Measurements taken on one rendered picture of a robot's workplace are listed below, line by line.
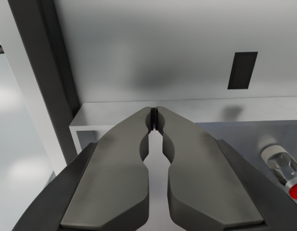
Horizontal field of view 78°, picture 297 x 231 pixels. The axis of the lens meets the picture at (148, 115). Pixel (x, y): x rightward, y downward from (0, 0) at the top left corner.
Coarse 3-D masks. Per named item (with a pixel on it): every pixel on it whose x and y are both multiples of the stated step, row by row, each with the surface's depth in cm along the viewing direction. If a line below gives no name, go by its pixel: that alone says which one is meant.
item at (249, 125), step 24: (96, 120) 13; (120, 120) 13; (192, 120) 13; (216, 120) 13; (240, 120) 13; (264, 120) 13; (288, 120) 13; (240, 144) 18; (264, 144) 18; (288, 144) 18; (264, 168) 20; (168, 216) 25
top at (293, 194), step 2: (296, 184) 15; (292, 186) 15; (294, 186) 15; (296, 186) 15; (290, 188) 15; (292, 188) 15; (294, 188) 15; (296, 188) 15; (290, 190) 15; (292, 190) 15; (294, 190) 15; (296, 190) 15; (290, 192) 15; (292, 192) 15; (294, 192) 15; (296, 192) 15; (290, 194) 15; (292, 194) 15; (294, 194) 15; (296, 194) 15; (292, 196) 15; (294, 196) 15; (296, 196) 15; (294, 198) 15; (296, 198) 15
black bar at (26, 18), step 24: (24, 0) 10; (48, 0) 11; (24, 24) 11; (48, 24) 11; (48, 48) 12; (48, 72) 12; (48, 96) 13; (72, 96) 14; (72, 120) 14; (72, 144) 16
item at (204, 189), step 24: (168, 120) 10; (168, 144) 9; (192, 144) 9; (216, 144) 9; (168, 168) 7; (192, 168) 7; (216, 168) 7; (168, 192) 7; (192, 192) 6; (216, 192) 6; (240, 192) 6; (192, 216) 6; (216, 216) 6; (240, 216) 6
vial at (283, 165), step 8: (264, 152) 18; (272, 152) 17; (280, 152) 17; (264, 160) 18; (272, 160) 17; (280, 160) 17; (288, 160) 16; (272, 168) 17; (280, 168) 16; (288, 168) 16; (296, 168) 15; (280, 176) 16; (288, 176) 16; (296, 176) 15; (288, 184) 15; (288, 192) 15
